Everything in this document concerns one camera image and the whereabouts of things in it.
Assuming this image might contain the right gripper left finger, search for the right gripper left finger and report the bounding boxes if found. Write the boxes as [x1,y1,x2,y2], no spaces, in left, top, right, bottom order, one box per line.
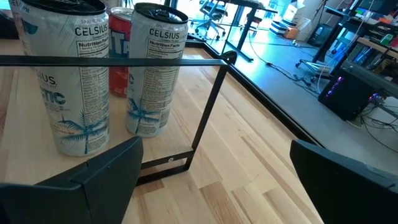
[0,136,144,224]

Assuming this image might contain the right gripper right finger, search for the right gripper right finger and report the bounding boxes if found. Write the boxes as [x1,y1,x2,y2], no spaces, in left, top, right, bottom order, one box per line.
[289,139,398,224]

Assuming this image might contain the white Celsius Arctic can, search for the white Celsius Arctic can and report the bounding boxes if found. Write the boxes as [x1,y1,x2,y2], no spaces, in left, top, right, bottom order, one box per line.
[126,2,190,138]
[19,0,110,157]

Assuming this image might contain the orange Fanta can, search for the orange Fanta can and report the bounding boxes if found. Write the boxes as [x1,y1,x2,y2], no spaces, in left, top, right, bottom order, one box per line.
[107,6,135,98]

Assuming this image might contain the light wooden shelf board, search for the light wooden shelf board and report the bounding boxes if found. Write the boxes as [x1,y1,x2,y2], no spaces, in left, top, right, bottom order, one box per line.
[0,39,200,187]

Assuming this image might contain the black computer tower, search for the black computer tower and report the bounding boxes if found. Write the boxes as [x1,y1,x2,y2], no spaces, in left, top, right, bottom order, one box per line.
[317,60,379,121]

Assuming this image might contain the wheeled stand base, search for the wheeled stand base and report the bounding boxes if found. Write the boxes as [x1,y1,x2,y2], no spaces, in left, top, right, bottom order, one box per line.
[295,57,335,82]

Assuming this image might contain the black standing desk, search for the black standing desk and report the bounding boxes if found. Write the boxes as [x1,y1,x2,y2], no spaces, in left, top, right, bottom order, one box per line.
[310,0,398,65]

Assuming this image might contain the orange box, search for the orange box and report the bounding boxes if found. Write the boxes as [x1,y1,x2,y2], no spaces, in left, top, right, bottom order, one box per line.
[284,26,300,40]

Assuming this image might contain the white box stack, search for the white box stack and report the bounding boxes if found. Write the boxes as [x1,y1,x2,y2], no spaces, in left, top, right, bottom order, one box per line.
[269,18,289,37]

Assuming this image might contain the black table clamp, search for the black table clamp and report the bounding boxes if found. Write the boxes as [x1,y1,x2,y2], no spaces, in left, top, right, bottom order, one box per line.
[219,50,239,66]

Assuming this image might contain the white cardboard box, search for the white cardboard box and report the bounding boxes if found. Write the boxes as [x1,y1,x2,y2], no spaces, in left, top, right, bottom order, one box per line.
[282,0,307,22]

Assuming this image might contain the black office chair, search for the black office chair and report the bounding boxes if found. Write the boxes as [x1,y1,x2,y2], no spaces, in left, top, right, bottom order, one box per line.
[189,0,229,40]

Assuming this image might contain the tangled black cables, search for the tangled black cables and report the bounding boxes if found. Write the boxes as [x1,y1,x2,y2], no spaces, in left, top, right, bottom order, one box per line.
[348,102,398,155]

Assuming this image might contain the black floor cable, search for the black floor cable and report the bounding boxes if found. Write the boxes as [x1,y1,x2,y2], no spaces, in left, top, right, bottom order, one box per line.
[248,30,321,94]

